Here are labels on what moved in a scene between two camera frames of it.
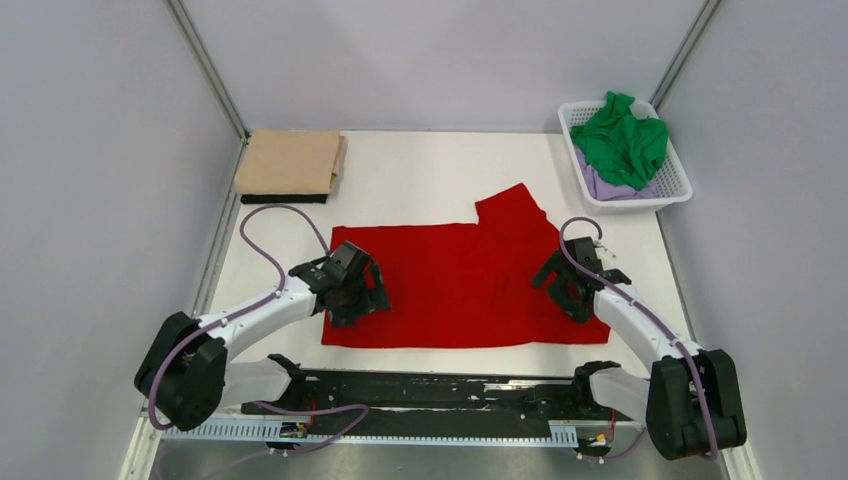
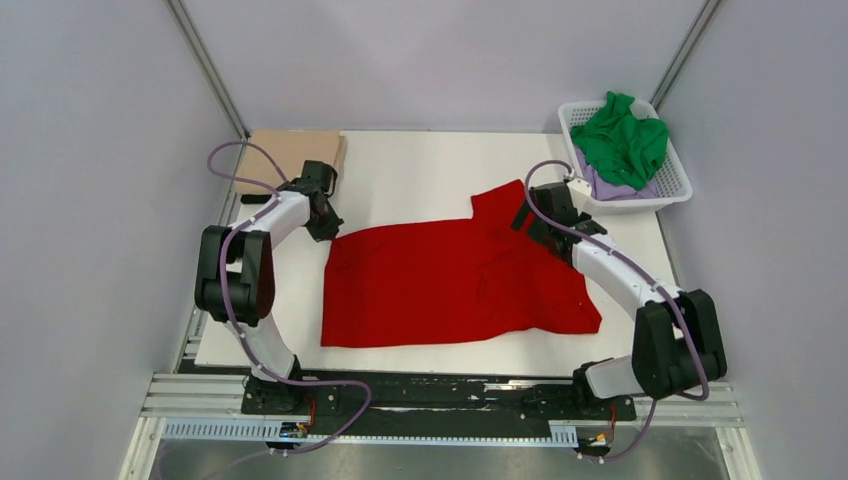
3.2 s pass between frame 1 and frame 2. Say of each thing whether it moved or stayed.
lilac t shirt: stayed
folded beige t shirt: stayed
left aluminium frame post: stayed
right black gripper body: moved
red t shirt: stayed
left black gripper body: moved
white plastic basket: stayed
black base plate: stayed
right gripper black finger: moved
